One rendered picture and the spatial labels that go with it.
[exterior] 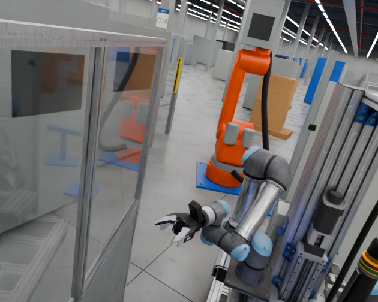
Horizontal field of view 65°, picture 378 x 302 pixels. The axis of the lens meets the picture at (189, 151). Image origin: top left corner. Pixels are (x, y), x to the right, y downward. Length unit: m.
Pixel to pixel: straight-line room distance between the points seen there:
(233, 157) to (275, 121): 4.25
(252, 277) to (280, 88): 7.34
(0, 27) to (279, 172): 1.08
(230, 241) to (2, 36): 1.01
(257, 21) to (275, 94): 4.48
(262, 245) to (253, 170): 0.36
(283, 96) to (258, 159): 7.29
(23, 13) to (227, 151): 3.12
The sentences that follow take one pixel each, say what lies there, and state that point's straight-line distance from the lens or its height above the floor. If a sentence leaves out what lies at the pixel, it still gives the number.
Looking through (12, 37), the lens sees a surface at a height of 2.03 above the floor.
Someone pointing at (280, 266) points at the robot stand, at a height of 1.06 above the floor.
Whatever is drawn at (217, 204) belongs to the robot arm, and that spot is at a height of 1.47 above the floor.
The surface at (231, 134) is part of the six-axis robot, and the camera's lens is 4.40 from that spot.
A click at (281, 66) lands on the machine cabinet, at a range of 11.18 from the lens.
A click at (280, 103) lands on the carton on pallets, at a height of 0.91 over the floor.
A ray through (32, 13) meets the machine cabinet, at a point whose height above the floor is 2.01.
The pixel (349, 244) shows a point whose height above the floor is 0.75.
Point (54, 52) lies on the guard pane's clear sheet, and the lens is 0.76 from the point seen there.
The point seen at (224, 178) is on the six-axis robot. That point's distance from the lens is 4.65.
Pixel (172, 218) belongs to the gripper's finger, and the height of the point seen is 1.47.
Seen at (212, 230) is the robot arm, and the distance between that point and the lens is 1.28.
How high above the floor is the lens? 2.09
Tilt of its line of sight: 21 degrees down
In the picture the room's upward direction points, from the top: 12 degrees clockwise
